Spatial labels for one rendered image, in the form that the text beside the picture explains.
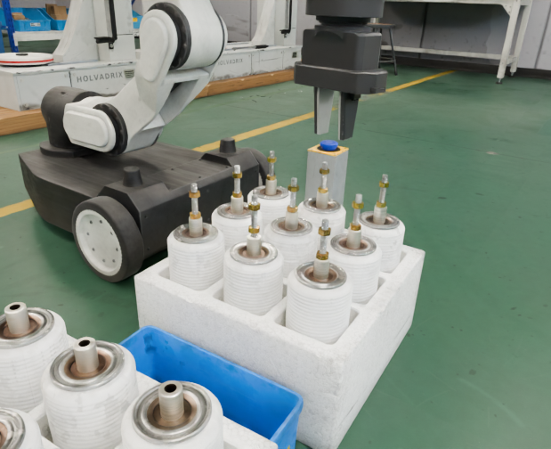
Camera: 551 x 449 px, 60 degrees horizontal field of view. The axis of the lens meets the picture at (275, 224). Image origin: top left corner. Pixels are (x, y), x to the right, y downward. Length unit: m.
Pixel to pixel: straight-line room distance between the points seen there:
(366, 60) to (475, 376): 0.63
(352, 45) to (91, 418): 0.48
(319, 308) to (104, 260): 0.64
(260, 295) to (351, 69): 0.36
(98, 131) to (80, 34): 1.75
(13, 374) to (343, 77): 0.50
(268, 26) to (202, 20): 3.24
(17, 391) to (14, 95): 2.19
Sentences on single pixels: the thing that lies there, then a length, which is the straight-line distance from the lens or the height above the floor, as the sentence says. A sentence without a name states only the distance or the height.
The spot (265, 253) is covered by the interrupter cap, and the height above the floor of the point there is 0.25.
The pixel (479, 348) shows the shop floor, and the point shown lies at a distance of 1.06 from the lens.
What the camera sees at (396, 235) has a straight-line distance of 0.87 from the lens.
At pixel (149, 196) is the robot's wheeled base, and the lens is 1.14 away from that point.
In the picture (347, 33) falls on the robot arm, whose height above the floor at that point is 0.58.
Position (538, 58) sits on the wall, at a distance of 5.70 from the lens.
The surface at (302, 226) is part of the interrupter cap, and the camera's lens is 0.84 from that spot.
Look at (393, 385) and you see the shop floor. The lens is 0.92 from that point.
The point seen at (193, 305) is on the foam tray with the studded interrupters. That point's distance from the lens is 0.77.
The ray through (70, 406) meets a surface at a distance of 0.54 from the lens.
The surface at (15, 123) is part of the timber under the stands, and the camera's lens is 2.62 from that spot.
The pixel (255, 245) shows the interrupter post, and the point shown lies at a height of 0.27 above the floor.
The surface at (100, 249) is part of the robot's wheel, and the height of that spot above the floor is 0.07.
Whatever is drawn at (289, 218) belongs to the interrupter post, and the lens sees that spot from 0.82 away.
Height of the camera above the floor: 0.61
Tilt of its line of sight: 25 degrees down
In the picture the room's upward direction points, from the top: 2 degrees clockwise
